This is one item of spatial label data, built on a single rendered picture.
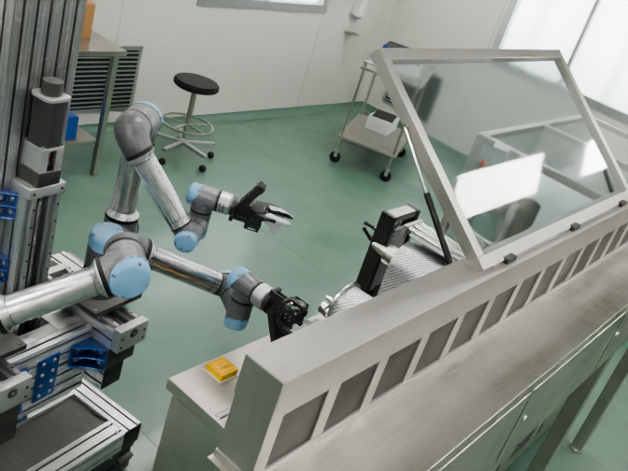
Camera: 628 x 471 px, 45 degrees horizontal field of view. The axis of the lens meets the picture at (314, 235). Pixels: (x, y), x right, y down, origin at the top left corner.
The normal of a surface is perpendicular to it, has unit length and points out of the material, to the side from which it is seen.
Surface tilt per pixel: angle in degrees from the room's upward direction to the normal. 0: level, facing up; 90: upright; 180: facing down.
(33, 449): 0
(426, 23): 90
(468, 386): 0
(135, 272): 86
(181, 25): 90
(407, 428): 0
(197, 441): 90
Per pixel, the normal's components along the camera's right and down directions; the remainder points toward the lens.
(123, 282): 0.46, 0.47
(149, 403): 0.29, -0.85
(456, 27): -0.62, 0.18
